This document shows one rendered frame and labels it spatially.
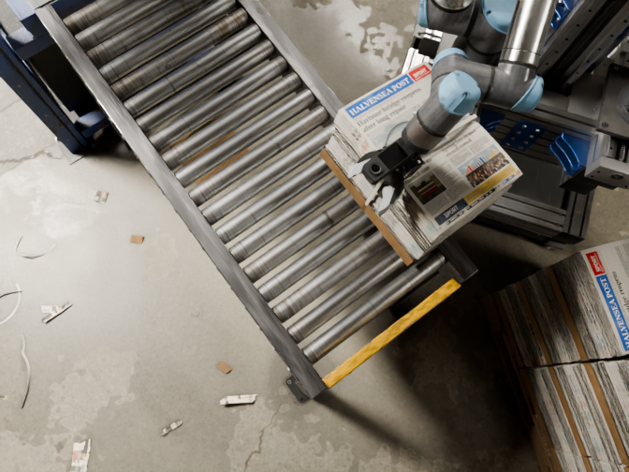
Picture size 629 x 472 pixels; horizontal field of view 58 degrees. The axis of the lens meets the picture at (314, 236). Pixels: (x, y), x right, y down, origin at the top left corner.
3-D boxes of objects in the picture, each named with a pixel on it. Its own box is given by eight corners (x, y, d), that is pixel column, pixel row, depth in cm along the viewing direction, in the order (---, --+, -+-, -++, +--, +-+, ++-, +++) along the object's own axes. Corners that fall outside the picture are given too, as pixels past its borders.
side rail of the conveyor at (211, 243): (325, 387, 151) (328, 387, 140) (308, 399, 150) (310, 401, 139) (65, 28, 175) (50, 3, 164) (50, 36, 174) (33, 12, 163)
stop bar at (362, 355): (460, 287, 148) (462, 287, 146) (329, 390, 140) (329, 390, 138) (452, 277, 148) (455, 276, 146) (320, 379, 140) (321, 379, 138)
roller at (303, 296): (418, 227, 156) (418, 216, 151) (280, 329, 147) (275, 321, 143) (407, 215, 158) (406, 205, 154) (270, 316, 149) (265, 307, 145)
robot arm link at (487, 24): (506, 58, 152) (527, 27, 139) (458, 47, 153) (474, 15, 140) (512, 21, 155) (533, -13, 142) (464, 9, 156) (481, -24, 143)
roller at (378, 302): (446, 262, 154) (451, 258, 150) (308, 368, 146) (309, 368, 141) (434, 248, 155) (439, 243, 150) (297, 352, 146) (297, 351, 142)
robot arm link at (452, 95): (484, 80, 109) (484, 106, 104) (448, 118, 117) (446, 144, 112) (450, 59, 108) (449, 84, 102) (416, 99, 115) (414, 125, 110)
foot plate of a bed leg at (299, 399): (329, 387, 217) (329, 387, 216) (299, 410, 215) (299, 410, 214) (308, 358, 220) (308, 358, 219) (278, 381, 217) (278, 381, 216)
